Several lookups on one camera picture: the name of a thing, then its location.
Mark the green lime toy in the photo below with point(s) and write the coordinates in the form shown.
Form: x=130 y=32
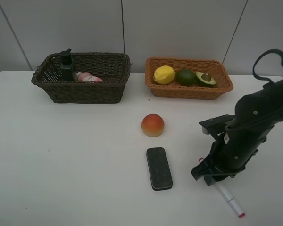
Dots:
x=185 y=77

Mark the dark green pump bottle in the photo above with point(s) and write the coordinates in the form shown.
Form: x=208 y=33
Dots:
x=67 y=66

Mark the dark brown wicker basket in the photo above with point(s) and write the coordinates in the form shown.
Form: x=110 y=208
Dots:
x=112 y=68

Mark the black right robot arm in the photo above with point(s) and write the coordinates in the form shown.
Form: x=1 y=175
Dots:
x=264 y=107

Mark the dark grey board eraser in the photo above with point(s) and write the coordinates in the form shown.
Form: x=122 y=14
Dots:
x=159 y=170

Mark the pink bottle white cap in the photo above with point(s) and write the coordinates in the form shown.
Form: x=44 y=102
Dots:
x=87 y=77

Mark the orange peach toy fruit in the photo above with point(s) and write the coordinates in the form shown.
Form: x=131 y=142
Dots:
x=153 y=125

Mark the halved avocado toy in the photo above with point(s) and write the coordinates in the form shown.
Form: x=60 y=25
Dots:
x=205 y=79

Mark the orange wicker basket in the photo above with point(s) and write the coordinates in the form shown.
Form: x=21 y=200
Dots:
x=175 y=90

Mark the yellow lemon toy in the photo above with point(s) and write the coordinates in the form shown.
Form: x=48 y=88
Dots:
x=164 y=75

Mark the white pink-capped marker pen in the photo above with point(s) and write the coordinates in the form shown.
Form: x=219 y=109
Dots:
x=230 y=200

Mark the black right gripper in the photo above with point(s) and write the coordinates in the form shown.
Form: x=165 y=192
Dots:
x=231 y=150

